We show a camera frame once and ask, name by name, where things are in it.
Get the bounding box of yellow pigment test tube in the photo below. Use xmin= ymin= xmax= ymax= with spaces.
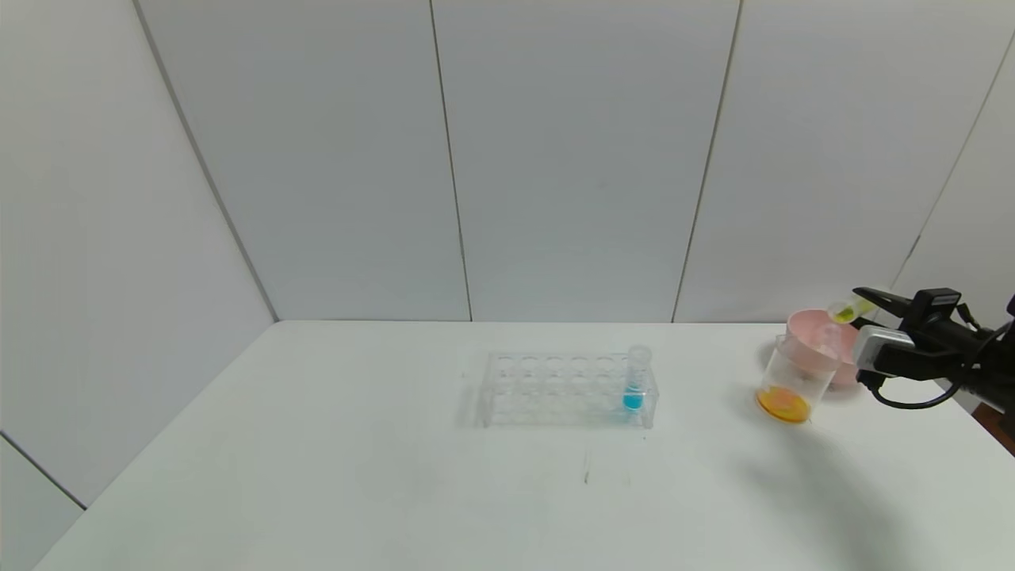
xmin=827 ymin=297 xmax=875 ymax=324

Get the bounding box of clear plastic test tube rack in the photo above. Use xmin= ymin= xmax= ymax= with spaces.
xmin=480 ymin=351 xmax=659 ymax=430

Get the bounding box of blue pigment test tube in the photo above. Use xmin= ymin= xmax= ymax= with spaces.
xmin=624 ymin=344 xmax=653 ymax=412

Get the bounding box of pink bowl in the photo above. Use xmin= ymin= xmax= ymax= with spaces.
xmin=787 ymin=309 xmax=869 ymax=389

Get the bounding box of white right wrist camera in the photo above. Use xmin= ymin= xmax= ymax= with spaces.
xmin=855 ymin=325 xmax=914 ymax=374

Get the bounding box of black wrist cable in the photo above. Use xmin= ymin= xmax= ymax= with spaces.
xmin=860 ymin=369 xmax=978 ymax=412

